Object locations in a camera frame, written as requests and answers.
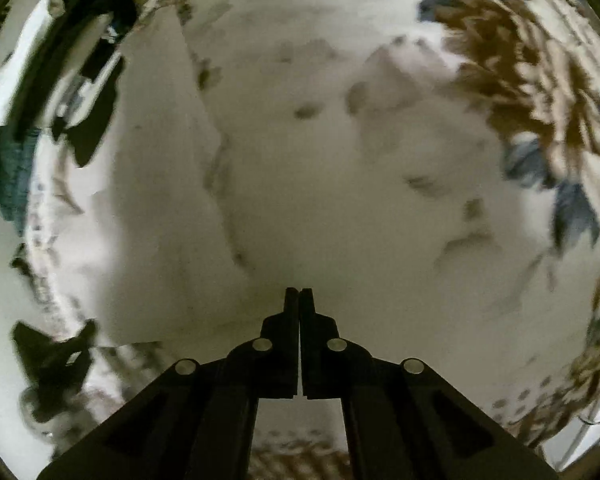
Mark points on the white cloth garment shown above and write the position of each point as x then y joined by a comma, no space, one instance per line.
165,220

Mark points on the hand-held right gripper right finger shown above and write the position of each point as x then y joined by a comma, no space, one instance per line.
306,310

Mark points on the floral printed bed sheet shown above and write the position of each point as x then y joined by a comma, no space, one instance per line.
380,160

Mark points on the teal cloth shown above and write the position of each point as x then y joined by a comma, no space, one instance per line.
10,175

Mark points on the dark cloth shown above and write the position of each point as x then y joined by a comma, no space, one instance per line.
50,360

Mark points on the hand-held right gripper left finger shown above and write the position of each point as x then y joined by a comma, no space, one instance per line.
292,310

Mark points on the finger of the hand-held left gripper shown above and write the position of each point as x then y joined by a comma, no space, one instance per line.
92,120

